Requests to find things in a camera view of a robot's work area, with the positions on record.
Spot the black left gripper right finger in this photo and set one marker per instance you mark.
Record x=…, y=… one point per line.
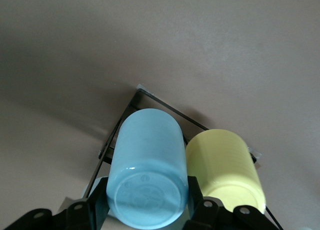
x=200, y=215

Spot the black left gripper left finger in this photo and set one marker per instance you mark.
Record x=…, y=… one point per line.
x=92, y=210

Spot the light blue cup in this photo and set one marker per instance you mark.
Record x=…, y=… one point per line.
x=147, y=152

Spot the black metal cup rack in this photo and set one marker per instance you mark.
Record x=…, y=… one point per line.
x=130, y=105

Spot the clear tape piece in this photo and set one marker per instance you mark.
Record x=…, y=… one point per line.
x=145, y=88
x=254, y=153
x=100, y=154

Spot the yellow cup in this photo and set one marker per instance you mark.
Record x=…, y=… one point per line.
x=220, y=160

